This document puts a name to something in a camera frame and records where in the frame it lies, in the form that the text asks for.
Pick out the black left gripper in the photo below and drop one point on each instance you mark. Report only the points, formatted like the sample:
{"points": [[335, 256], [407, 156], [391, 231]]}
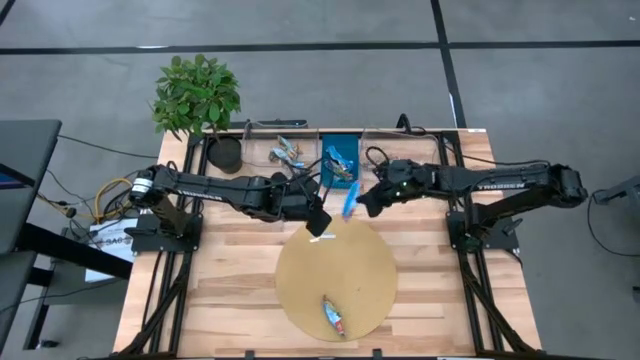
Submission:
{"points": [[290, 200]]}

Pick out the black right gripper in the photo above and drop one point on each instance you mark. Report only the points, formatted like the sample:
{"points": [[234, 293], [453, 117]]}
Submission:
{"points": [[405, 182]]}

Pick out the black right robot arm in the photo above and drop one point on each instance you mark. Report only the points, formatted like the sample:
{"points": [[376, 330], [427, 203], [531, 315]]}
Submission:
{"points": [[500, 182]]}

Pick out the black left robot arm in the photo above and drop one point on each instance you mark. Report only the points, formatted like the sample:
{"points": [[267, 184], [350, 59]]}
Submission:
{"points": [[210, 189]]}

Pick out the blue granola bar red end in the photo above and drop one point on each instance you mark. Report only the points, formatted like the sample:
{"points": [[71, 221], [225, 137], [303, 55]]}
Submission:
{"points": [[333, 316]]}

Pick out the white paper strip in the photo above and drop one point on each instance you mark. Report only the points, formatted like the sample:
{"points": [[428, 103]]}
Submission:
{"points": [[322, 238]]}

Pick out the round tan woven placemat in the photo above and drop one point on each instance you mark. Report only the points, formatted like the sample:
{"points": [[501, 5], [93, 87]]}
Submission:
{"points": [[340, 270]]}

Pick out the blue plastic bin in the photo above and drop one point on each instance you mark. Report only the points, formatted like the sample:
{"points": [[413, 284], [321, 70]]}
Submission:
{"points": [[352, 142]]}

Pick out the clear plastic bin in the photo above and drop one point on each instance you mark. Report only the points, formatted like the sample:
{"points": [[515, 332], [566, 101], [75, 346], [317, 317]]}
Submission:
{"points": [[415, 147], [260, 145]]}

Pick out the black table clamp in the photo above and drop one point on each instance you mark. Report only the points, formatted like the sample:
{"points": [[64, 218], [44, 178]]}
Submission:
{"points": [[249, 355], [377, 353]]}

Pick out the green plant in black pot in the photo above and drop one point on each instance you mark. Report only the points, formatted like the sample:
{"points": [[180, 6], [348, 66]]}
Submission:
{"points": [[197, 95]]}

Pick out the white printed paper box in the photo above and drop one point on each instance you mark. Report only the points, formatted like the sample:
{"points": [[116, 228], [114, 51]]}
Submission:
{"points": [[107, 232]]}

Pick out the grey stand base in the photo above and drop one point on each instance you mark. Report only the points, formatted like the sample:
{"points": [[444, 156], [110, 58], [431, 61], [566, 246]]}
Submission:
{"points": [[625, 190]]}

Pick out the dark grey desk top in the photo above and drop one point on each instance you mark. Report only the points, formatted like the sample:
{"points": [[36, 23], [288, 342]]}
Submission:
{"points": [[25, 150]]}

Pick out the blue screen device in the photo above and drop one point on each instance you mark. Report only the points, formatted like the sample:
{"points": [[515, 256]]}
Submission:
{"points": [[7, 180]]}

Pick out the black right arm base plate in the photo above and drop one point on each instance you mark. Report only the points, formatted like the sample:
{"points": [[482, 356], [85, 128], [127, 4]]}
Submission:
{"points": [[505, 237]]}

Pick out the black aluminium table frame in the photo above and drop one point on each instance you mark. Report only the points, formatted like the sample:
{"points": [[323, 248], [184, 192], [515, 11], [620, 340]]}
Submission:
{"points": [[470, 300]]}

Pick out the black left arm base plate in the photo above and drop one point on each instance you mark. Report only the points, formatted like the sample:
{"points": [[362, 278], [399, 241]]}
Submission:
{"points": [[150, 242]]}

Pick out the black desk frame beam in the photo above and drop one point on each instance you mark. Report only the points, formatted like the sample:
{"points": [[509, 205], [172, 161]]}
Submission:
{"points": [[75, 250]]}

